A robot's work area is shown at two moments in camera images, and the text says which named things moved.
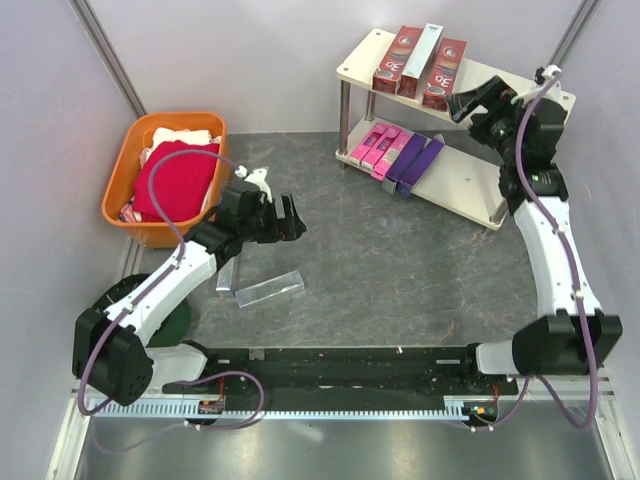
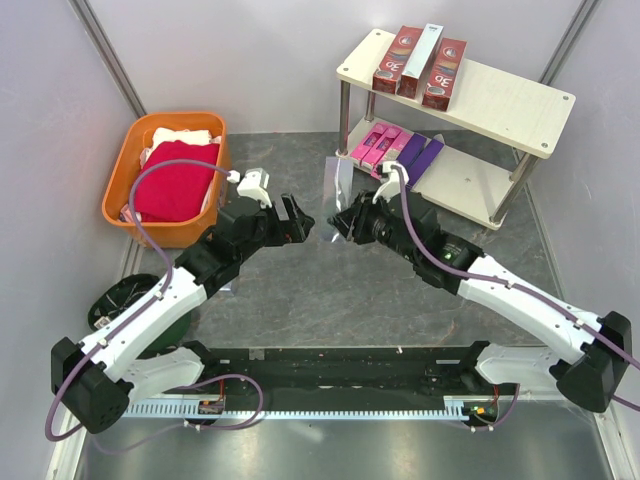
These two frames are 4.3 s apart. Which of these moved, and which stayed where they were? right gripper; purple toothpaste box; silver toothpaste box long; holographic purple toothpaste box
Moved: right gripper; silver toothpaste box long
Stayed: holographic purple toothpaste box; purple toothpaste box
